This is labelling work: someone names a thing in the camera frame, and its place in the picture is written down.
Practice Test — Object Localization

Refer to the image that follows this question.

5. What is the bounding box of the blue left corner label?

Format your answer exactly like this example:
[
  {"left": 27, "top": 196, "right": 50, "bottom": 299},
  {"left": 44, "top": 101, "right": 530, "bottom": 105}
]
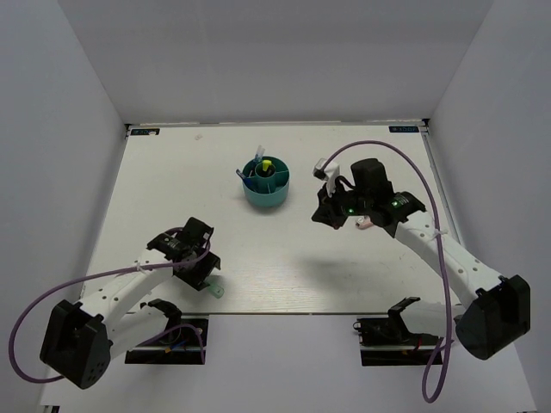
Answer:
[{"left": 130, "top": 128, "right": 160, "bottom": 136}]

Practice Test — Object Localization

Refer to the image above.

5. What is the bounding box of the yellow black highlighter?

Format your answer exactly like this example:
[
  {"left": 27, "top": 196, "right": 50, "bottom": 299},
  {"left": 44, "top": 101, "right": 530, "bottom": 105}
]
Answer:
[{"left": 262, "top": 159, "right": 272, "bottom": 172}]

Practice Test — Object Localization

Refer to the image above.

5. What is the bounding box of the blue right corner label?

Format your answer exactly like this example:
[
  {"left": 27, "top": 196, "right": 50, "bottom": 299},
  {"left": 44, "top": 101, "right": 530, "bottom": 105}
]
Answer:
[{"left": 388, "top": 126, "right": 419, "bottom": 133}]

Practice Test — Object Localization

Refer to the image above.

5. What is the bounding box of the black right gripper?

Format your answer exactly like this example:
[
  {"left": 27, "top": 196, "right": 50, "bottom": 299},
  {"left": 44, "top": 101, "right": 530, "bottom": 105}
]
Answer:
[{"left": 312, "top": 179, "right": 372, "bottom": 230}]

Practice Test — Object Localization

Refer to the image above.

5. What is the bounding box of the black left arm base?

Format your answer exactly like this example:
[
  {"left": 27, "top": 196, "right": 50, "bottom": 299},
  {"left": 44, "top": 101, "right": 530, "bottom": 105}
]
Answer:
[{"left": 124, "top": 317, "right": 209, "bottom": 366}]

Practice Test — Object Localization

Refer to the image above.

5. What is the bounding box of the blue ballpoint pen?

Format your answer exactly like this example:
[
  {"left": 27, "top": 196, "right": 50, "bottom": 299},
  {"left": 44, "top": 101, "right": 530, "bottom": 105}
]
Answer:
[{"left": 235, "top": 169, "right": 256, "bottom": 191}]

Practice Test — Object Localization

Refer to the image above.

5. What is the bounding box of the green gel pen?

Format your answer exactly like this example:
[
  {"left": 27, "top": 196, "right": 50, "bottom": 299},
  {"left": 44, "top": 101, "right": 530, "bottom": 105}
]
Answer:
[{"left": 254, "top": 146, "right": 262, "bottom": 163}]

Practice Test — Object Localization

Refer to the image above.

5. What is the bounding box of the green transparent eraser case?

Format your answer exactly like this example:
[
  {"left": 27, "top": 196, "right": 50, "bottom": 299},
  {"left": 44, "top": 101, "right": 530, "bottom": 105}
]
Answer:
[{"left": 207, "top": 281, "right": 225, "bottom": 299}]

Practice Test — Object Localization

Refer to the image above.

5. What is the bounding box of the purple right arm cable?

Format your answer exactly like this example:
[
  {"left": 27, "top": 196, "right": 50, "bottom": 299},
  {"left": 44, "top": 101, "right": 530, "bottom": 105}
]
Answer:
[{"left": 322, "top": 140, "right": 453, "bottom": 404}]

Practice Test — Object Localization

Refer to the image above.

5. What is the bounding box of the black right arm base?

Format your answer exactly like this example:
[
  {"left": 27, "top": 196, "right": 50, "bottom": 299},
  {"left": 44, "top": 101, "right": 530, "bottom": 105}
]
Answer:
[{"left": 352, "top": 297, "right": 441, "bottom": 367}]

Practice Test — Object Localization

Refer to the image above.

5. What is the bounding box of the pink correction tape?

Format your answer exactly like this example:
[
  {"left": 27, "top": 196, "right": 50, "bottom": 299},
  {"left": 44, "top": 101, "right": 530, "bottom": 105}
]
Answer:
[{"left": 355, "top": 216, "right": 374, "bottom": 230}]

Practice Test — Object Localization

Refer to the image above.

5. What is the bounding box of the blue corner label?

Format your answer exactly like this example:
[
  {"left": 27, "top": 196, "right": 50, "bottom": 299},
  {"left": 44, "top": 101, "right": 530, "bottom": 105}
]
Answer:
[
  {"left": 388, "top": 126, "right": 419, "bottom": 133},
  {"left": 130, "top": 128, "right": 160, "bottom": 136}
]

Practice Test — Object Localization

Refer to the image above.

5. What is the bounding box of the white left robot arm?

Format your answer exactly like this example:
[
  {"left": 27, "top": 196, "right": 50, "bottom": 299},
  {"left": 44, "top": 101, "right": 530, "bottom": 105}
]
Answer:
[{"left": 40, "top": 232, "right": 216, "bottom": 389}]

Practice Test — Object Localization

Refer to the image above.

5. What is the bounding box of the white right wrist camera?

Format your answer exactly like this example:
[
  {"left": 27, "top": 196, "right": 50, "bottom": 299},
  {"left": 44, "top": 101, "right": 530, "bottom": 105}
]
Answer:
[{"left": 313, "top": 158, "right": 340, "bottom": 197}]

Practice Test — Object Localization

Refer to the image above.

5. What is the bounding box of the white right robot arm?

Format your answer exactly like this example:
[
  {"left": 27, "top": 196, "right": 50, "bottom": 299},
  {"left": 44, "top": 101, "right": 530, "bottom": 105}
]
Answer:
[{"left": 312, "top": 158, "right": 530, "bottom": 360}]

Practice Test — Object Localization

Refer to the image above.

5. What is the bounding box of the teal round organizer container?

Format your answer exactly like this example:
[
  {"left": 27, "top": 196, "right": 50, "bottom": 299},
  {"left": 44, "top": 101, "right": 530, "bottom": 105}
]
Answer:
[{"left": 242, "top": 156, "right": 290, "bottom": 208}]

